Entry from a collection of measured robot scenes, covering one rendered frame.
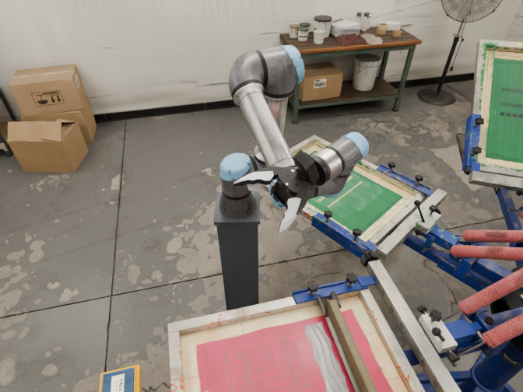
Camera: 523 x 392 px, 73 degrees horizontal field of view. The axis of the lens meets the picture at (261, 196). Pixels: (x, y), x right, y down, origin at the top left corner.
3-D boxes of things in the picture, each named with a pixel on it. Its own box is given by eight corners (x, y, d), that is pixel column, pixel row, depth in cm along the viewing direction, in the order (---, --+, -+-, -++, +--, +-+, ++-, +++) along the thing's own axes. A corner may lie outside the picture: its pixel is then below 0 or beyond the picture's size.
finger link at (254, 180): (232, 197, 82) (272, 197, 83) (233, 181, 77) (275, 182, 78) (232, 186, 83) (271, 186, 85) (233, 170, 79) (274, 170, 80)
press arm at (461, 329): (428, 351, 123) (433, 344, 119) (418, 335, 127) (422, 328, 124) (471, 340, 126) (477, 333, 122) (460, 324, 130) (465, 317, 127)
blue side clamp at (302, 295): (295, 311, 140) (296, 302, 135) (291, 300, 143) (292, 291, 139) (365, 295, 145) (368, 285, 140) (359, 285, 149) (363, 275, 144)
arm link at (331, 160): (345, 162, 82) (321, 140, 85) (332, 170, 80) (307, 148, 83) (337, 181, 88) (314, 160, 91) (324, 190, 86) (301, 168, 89)
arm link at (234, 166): (216, 183, 143) (214, 155, 134) (247, 174, 147) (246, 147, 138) (227, 201, 135) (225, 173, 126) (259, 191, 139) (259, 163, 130)
